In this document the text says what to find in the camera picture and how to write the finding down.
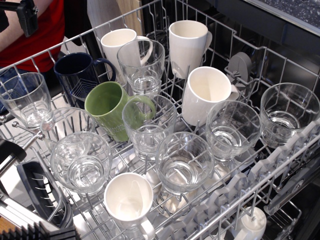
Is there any grey wire dishwasher rack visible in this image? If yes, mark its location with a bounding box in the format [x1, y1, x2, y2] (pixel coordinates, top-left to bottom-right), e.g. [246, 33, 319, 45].
[0, 0, 320, 240]

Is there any clear glass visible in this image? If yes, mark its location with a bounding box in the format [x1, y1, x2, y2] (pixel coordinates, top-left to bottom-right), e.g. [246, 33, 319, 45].
[155, 131, 215, 195]
[205, 100, 262, 162]
[40, 107, 97, 152]
[50, 131, 113, 196]
[117, 37, 166, 95]
[0, 72, 52, 130]
[260, 82, 320, 149]
[122, 94, 178, 161]

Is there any green ceramic mug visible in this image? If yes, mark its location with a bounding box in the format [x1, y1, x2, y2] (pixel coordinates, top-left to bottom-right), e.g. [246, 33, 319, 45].
[84, 81, 156, 142]

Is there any clear glass far right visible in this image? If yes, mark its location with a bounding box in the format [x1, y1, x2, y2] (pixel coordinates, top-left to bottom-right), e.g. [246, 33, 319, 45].
[260, 82, 320, 149]

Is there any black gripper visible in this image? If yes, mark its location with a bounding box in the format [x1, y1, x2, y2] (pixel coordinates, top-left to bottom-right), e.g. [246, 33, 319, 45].
[0, 161, 81, 240]

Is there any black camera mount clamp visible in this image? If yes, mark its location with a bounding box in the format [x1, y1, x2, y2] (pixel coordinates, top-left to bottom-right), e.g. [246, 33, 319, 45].
[0, 0, 39, 38]

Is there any clear glass front centre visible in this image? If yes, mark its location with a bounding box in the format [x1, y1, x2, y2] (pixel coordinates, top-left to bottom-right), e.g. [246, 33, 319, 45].
[155, 131, 215, 195]

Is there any clear glass front left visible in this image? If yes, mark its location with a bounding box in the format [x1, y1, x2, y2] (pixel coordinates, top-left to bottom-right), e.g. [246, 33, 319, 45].
[50, 131, 113, 196]

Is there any small white cup front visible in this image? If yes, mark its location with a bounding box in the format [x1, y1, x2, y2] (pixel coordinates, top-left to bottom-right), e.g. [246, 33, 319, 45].
[104, 172, 156, 240]

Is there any clear glass left middle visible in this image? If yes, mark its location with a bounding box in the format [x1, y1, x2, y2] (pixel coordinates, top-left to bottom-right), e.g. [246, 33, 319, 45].
[40, 107, 97, 152]

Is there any clear glass back centre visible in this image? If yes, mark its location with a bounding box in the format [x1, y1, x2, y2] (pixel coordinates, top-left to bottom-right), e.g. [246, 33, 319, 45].
[117, 37, 166, 95]

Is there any person in red shirt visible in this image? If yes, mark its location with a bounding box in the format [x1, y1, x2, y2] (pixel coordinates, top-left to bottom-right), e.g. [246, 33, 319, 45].
[0, 0, 65, 83]

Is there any clear glass far left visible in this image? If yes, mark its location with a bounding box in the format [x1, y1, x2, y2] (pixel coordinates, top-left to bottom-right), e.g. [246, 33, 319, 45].
[0, 72, 52, 130]

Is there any clear glass right centre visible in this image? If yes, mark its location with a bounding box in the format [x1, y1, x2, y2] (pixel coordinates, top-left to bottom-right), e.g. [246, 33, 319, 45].
[205, 100, 262, 162]

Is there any grey folding tine shelf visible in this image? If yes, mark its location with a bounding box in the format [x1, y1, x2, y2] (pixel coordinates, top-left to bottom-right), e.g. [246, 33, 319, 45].
[156, 120, 320, 240]

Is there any white mug back left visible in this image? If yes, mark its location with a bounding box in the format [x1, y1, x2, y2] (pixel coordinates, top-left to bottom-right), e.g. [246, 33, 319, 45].
[100, 28, 153, 84]

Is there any tall white mug back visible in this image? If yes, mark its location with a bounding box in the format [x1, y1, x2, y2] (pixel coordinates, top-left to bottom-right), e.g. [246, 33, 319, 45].
[169, 20, 213, 79]

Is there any navy blue mug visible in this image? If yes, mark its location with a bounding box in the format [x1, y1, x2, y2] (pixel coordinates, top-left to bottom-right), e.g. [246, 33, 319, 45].
[53, 52, 117, 109]

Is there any white mug centre right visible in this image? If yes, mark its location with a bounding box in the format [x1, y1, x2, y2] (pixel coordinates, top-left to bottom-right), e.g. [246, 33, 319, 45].
[181, 66, 240, 127]

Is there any white cup lower rack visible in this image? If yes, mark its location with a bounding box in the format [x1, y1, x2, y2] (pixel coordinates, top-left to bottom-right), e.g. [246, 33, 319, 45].
[231, 207, 267, 240]

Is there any grey plastic rack clip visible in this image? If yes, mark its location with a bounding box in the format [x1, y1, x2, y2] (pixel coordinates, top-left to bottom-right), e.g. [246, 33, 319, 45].
[226, 52, 252, 90]

